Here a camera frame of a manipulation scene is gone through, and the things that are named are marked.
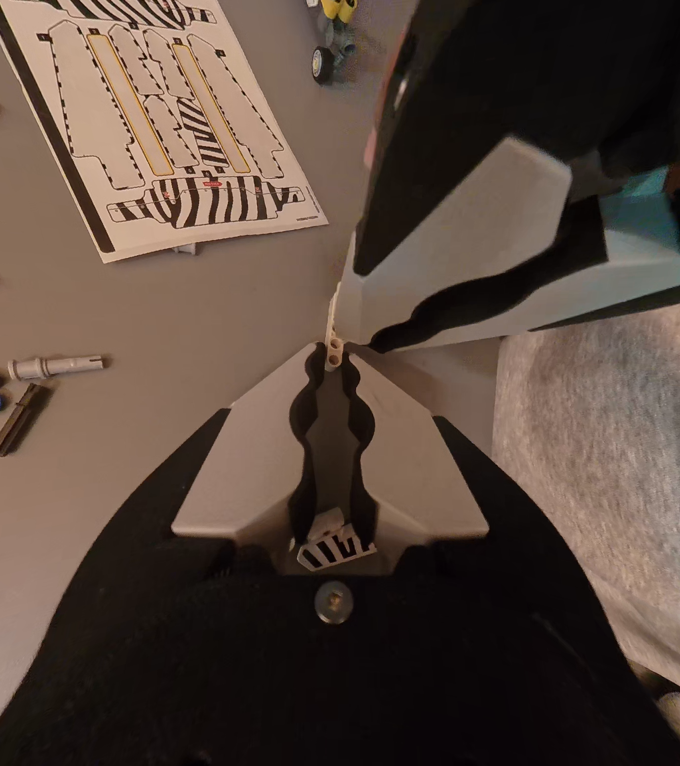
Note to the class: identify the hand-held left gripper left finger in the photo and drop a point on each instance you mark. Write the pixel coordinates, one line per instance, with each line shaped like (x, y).
(238, 479)

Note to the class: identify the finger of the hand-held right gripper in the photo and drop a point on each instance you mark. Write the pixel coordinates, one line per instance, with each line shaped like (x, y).
(483, 209)
(615, 287)

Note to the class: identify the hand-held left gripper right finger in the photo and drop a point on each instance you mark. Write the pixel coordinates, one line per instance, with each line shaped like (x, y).
(423, 479)

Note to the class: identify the white short lego beam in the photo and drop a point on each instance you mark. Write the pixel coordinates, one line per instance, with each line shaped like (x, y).
(334, 353)

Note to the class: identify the small white lego piece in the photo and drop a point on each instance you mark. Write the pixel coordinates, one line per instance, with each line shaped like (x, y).
(328, 520)

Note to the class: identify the zebra striped lego panel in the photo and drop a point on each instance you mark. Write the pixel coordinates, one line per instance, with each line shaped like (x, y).
(334, 550)

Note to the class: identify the light grey long lego pin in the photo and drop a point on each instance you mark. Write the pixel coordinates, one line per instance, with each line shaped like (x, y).
(52, 367)

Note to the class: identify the lego airplane model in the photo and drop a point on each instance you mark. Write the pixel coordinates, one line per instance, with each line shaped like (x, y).
(323, 63)

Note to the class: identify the black notched lego axle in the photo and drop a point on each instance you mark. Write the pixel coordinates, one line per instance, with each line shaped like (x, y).
(20, 419)

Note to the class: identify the light grey lego connector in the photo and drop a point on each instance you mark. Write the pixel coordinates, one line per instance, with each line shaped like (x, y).
(187, 248)

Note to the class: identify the zebra print sticker sheet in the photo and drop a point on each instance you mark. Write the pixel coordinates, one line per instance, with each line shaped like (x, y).
(154, 119)

